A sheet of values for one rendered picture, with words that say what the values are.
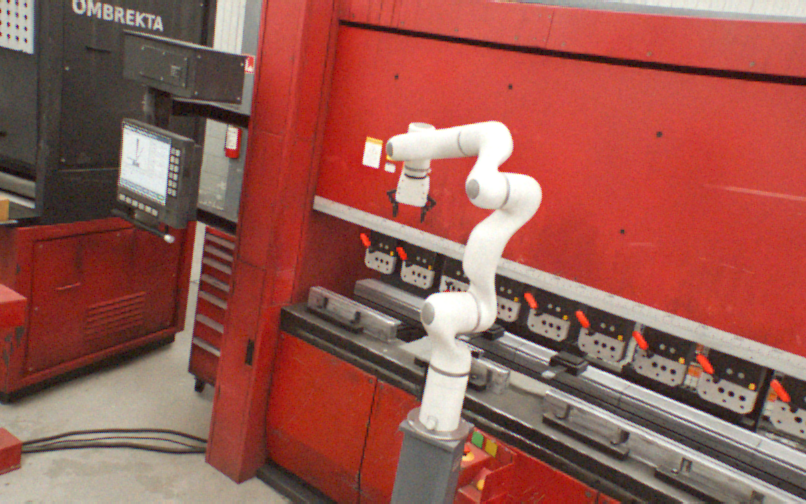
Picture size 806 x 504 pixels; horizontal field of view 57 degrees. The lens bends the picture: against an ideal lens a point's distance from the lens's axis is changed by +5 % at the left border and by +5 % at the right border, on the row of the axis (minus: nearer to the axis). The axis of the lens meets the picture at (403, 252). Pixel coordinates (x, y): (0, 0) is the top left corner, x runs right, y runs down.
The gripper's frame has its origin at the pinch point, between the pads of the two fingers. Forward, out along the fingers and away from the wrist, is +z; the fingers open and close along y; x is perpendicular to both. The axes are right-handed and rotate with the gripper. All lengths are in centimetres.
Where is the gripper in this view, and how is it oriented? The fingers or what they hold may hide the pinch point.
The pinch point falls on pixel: (408, 217)
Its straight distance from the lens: 237.4
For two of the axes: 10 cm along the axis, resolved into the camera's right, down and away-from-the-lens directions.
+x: -2.3, 4.0, -8.9
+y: -9.6, -2.2, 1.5
